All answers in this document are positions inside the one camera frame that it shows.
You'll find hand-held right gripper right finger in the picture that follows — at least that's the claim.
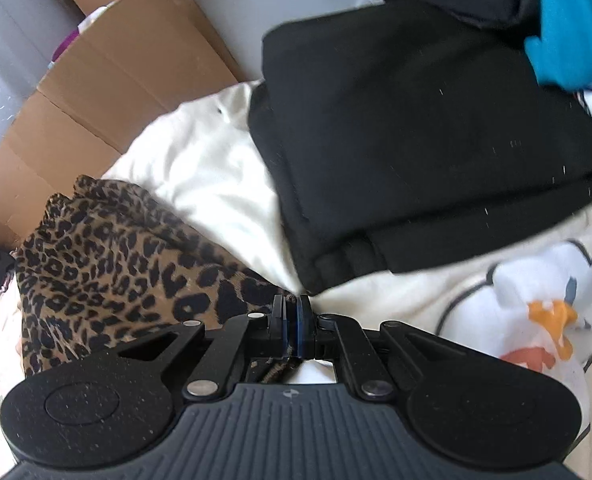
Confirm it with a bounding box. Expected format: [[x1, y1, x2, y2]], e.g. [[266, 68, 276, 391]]
[[296, 296, 459, 402]]

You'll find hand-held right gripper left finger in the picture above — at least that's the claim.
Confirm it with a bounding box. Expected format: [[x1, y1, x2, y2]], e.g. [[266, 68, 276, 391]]
[[118, 295, 293, 402]]

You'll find leopard print garment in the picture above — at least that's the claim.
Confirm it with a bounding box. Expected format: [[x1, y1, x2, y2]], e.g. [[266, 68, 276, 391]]
[[13, 175, 301, 386]]

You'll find cream printed blanket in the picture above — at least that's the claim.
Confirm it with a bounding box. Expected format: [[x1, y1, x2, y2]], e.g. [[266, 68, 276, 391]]
[[0, 80, 592, 480]]

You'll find black folded garment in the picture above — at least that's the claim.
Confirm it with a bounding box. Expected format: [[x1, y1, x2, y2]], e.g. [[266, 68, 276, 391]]
[[248, 0, 592, 297]]

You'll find brown cardboard sheet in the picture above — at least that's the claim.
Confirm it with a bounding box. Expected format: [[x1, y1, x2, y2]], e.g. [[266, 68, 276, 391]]
[[0, 0, 249, 251]]

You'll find pink purple packet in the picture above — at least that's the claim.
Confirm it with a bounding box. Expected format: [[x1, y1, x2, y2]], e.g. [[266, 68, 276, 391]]
[[50, 0, 137, 68]]

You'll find clear plastic sheeting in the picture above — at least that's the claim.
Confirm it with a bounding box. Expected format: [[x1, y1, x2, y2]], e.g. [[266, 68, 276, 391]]
[[0, 0, 84, 181]]

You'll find bright blue garment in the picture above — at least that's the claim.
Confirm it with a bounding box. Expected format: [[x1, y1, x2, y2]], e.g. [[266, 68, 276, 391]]
[[523, 0, 592, 97]]

